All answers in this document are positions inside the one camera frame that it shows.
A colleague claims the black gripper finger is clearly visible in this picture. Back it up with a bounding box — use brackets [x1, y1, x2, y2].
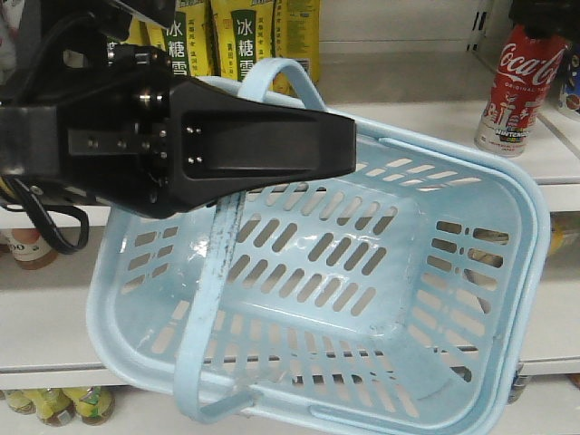
[163, 77, 356, 213]

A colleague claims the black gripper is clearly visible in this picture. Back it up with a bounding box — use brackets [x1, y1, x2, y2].
[1, 44, 177, 218]

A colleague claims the light blue plastic basket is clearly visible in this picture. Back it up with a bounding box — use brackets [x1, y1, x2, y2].
[86, 59, 550, 434]

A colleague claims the yellow pear drink bottle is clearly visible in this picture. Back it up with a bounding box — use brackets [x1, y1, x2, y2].
[146, 1, 215, 76]
[210, 0, 321, 83]

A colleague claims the orange C100 juice bottle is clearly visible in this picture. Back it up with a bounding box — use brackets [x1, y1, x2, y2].
[3, 228, 58, 270]

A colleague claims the red Coca-Cola can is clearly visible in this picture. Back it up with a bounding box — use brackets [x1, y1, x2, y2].
[474, 24, 567, 157]

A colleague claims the blue cookie cup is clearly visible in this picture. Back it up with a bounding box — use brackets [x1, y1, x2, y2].
[557, 43, 579, 121]

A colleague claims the black cable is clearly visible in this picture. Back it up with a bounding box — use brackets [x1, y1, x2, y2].
[0, 13, 110, 254]

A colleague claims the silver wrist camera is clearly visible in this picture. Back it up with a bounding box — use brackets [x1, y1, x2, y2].
[108, 0, 177, 27]

